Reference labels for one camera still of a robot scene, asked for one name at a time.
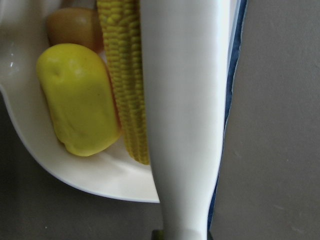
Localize beige hand brush black bristles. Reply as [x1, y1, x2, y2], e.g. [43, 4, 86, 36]
[140, 0, 240, 240]

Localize yellow corn cob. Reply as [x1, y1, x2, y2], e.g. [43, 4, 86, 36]
[96, 0, 150, 165]

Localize tan ginger root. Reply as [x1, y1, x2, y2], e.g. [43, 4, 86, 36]
[45, 7, 104, 53]

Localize beige plastic dustpan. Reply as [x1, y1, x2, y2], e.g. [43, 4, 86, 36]
[0, 0, 241, 204]

